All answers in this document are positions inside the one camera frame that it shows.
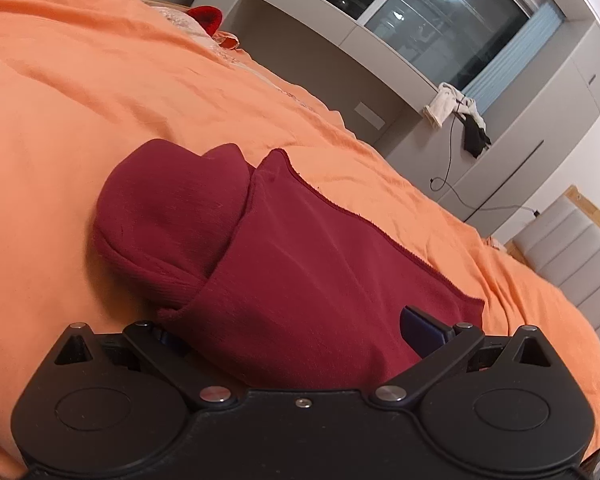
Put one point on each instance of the grey padded wooden headboard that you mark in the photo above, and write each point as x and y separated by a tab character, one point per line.
565	265

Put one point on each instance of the grey built-in wardrobe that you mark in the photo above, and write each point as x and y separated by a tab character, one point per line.
330	25

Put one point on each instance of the black cloth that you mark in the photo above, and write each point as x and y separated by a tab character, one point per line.
475	137

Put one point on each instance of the orange blanket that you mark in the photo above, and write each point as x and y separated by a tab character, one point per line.
55	135

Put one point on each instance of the pale patterned cloth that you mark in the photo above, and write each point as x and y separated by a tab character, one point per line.
180	17

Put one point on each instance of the dark red sweater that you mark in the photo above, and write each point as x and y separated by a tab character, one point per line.
305	270

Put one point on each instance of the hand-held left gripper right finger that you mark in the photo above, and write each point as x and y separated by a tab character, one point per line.
420	332

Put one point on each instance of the white cloth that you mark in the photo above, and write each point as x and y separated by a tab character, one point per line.
445	102

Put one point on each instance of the white wall socket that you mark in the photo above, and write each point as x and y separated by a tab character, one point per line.
370	115

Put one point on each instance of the bright red fabric item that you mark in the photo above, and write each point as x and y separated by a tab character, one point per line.
207	17

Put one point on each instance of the light blue curtain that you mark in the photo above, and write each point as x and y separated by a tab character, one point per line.
522	45

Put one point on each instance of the large window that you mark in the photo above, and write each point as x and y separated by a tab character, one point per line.
430	20

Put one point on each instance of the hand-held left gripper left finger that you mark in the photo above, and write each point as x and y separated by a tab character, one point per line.
150	344

